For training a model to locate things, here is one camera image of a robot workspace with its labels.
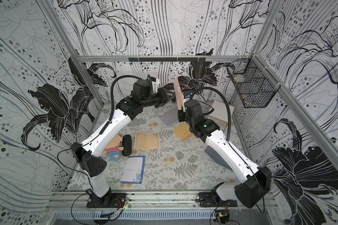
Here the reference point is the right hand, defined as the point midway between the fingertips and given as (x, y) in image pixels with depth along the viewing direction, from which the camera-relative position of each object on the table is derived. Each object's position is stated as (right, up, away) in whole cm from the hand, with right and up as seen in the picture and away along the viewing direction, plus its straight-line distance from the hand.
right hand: (184, 106), depth 75 cm
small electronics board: (+20, -56, -5) cm, 60 cm away
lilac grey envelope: (-8, -5, +37) cm, 38 cm away
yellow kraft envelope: (+1, -17, +26) cm, 31 cm away
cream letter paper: (-25, -23, +20) cm, 39 cm away
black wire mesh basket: (+46, +15, +12) cm, 50 cm away
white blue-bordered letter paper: (-30, -38, +7) cm, 49 cm away
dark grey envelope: (+22, -32, +13) cm, 41 cm away
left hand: (-6, +5, -5) cm, 9 cm away
